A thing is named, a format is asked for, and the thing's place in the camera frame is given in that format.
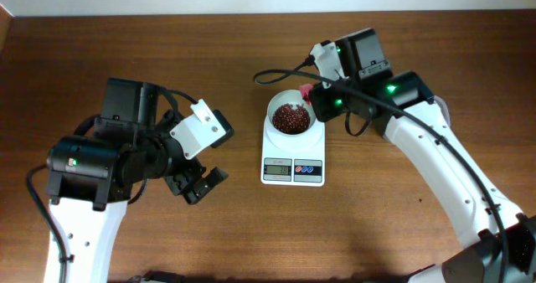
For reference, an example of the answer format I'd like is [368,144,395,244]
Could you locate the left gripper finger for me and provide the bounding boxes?
[183,167,229,205]
[210,110,235,148]

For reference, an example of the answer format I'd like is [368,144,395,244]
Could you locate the pink measuring scoop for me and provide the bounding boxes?
[299,84,313,105]

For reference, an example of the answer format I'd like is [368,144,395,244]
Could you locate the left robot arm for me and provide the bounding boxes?
[44,78,234,282]

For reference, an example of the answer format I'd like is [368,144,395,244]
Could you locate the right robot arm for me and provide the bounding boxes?
[308,28,535,282]

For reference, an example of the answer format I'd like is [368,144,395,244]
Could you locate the white digital kitchen scale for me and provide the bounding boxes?
[260,103,326,187]

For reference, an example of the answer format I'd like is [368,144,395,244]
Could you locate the red beans in bowl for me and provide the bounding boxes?
[271,104,311,135]

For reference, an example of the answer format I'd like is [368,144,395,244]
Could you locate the white round bowl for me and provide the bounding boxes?
[267,90,316,132]

